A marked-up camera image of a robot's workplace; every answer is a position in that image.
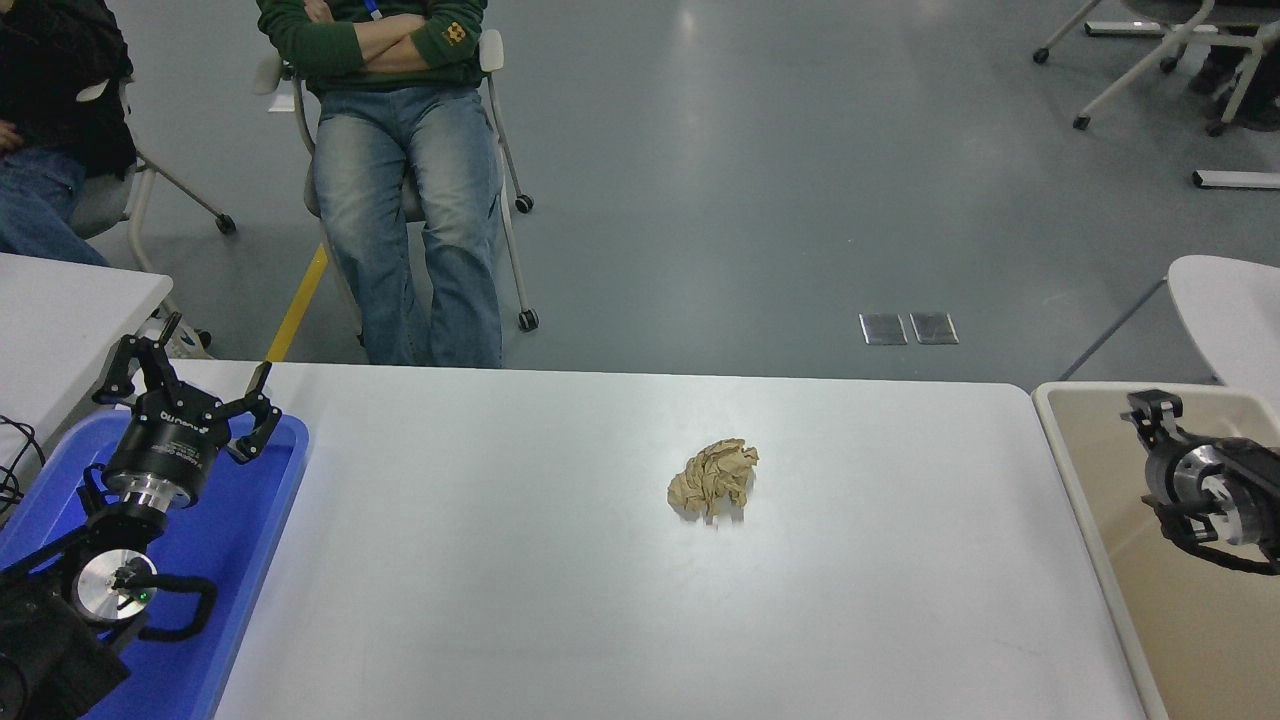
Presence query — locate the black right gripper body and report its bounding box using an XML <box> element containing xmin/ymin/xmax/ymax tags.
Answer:
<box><xmin>1143</xmin><ymin>428</ymin><xmax>1196</xmax><ymax>499</ymax></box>

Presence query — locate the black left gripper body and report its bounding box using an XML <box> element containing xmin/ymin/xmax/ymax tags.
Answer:
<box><xmin>104</xmin><ymin>385</ymin><xmax>233</xmax><ymax>493</ymax></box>

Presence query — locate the white side table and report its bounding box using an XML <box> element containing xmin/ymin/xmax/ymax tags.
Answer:
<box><xmin>0</xmin><ymin>252</ymin><xmax>175</xmax><ymax>481</ymax></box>

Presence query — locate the white rounded table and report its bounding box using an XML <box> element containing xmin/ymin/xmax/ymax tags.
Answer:
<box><xmin>1167</xmin><ymin>254</ymin><xmax>1280</xmax><ymax>406</ymax></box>

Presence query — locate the blue plastic tray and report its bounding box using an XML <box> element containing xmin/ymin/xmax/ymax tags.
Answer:
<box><xmin>0</xmin><ymin>408</ymin><xmax>310</xmax><ymax>720</ymax></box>

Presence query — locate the large pale bin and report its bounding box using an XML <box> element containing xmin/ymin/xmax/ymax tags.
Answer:
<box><xmin>1032</xmin><ymin>381</ymin><xmax>1280</xmax><ymax>720</ymax></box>

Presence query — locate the long white floor bar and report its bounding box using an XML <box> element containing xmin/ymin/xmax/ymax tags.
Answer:
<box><xmin>1192</xmin><ymin>169</ymin><xmax>1280</xmax><ymax>190</ymax></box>

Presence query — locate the person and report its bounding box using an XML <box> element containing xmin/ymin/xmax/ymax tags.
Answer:
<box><xmin>1188</xmin><ymin>20</ymin><xmax>1280</xmax><ymax>131</ymax></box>
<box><xmin>256</xmin><ymin>0</ymin><xmax>504</xmax><ymax>368</ymax></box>
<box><xmin>0</xmin><ymin>0</ymin><xmax>136</xmax><ymax>268</ymax></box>

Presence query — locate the grey swivel chair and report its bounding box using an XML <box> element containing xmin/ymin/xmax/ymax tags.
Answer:
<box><xmin>255</xmin><ymin>28</ymin><xmax>541</xmax><ymax>346</ymax></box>

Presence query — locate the white-framed wheeled chair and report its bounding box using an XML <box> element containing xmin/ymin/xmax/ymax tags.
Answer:
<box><xmin>1033</xmin><ymin>0</ymin><xmax>1280</xmax><ymax>136</ymax></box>

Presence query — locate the crumpled tan paper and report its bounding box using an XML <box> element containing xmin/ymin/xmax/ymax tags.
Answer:
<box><xmin>667</xmin><ymin>437</ymin><xmax>759</xmax><ymax>523</ymax></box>

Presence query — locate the black cable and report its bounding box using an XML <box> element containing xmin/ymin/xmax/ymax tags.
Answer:
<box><xmin>0</xmin><ymin>413</ymin><xmax>47</xmax><ymax>521</ymax></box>

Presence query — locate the grey chair with white frame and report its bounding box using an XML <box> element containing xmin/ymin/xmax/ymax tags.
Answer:
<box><xmin>65</xmin><ymin>75</ymin><xmax>238</xmax><ymax>353</ymax></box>

